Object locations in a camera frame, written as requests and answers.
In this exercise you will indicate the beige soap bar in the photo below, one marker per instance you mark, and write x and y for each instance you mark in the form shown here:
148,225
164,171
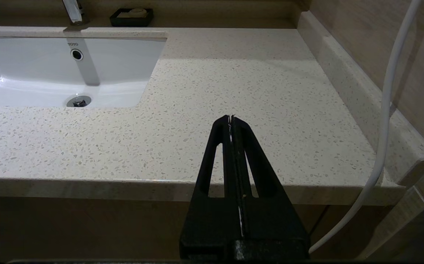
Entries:
133,13

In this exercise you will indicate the chrome sink drain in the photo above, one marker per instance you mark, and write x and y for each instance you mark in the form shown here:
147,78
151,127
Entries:
79,101

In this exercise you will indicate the brown vanity cabinet front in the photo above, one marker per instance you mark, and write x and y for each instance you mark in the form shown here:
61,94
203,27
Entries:
69,231

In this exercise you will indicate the black soap dish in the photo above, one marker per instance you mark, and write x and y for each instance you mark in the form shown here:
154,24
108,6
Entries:
114,22

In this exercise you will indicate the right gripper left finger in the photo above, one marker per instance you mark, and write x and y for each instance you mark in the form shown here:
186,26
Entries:
201,227

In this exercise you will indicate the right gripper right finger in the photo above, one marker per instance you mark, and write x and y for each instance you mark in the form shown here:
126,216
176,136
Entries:
270,227

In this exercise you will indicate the white sink basin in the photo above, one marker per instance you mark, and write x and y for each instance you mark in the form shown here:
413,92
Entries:
32,69

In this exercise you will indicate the chrome faucet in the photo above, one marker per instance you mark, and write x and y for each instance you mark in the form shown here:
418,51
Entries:
73,11

